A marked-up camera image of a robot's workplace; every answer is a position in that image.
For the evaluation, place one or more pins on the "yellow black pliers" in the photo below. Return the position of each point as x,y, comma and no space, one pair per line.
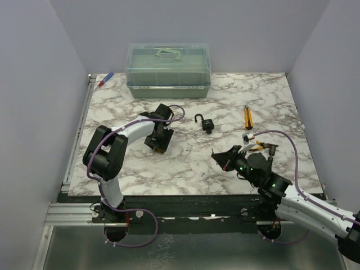
259,146

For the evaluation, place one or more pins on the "red blue screwdriver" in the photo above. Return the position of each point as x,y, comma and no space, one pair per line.
105,79

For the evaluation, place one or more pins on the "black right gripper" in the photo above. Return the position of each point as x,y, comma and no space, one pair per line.
224,159

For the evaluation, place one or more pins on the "aluminium frame rail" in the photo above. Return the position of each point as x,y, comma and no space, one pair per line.
63,218

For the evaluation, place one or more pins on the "yellow utility knife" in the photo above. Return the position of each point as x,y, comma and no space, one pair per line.
248,118

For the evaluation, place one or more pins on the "small brass padlock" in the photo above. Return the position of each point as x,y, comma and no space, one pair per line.
159,152

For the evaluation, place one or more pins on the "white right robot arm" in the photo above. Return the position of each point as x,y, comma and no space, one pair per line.
293,204

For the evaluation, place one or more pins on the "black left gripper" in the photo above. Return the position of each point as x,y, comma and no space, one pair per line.
163,144

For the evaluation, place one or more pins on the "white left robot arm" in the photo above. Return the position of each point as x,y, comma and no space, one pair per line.
104,156

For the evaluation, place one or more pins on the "black T-handle socket wrench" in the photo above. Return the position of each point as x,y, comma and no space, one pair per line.
272,150

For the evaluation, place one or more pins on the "black Kaijing padlock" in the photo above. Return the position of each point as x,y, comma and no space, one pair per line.
207,124

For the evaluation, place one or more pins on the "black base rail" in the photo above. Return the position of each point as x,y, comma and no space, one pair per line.
188,214

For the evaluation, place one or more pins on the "green transparent toolbox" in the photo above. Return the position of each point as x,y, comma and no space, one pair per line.
168,70

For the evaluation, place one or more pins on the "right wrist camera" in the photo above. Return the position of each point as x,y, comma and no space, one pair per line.
249,142

